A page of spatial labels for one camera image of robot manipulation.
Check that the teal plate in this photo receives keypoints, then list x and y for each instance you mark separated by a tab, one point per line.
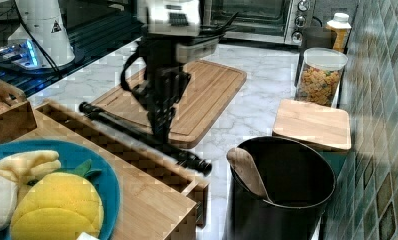
71	155

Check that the black utensil holder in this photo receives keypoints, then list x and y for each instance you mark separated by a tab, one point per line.
299	183

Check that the clear cereal jar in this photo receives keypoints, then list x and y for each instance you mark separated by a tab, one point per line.
320	75

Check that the teal canister wooden lid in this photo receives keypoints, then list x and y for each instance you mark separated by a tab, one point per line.
325	129

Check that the wooden drawer cabinet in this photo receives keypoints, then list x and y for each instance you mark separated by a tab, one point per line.
149	209

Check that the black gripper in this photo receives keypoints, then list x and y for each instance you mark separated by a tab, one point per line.
164	83

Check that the yellow plush lemon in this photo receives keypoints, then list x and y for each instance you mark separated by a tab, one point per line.
61	206

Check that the plush banana toy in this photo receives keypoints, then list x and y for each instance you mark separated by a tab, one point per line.
18	169

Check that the wooden tea bag box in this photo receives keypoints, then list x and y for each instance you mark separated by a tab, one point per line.
16	114

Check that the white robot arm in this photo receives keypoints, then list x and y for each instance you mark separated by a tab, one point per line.
172	36

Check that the bamboo cutting board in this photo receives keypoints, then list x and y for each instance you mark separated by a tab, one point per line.
210	90

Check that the wooden spoon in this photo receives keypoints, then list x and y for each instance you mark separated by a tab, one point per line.
244	166

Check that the toaster oven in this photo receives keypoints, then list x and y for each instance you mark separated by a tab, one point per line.
271	21

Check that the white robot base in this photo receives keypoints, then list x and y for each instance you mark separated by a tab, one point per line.
41	41

